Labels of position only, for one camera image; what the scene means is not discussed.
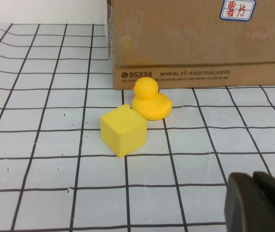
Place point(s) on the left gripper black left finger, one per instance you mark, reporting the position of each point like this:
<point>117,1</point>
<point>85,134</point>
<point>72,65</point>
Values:
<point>241,205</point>

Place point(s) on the yellow rubber duck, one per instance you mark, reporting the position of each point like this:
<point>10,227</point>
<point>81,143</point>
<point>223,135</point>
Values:
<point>152,106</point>

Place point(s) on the yellow foam cube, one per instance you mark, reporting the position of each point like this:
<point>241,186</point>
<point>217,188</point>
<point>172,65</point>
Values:
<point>123,133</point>

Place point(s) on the cardboard box printed F2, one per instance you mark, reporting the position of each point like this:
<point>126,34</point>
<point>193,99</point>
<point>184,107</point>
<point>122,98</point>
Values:
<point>188,43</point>

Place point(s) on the white black-grid tablecloth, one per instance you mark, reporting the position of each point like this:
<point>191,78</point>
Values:
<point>55,169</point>

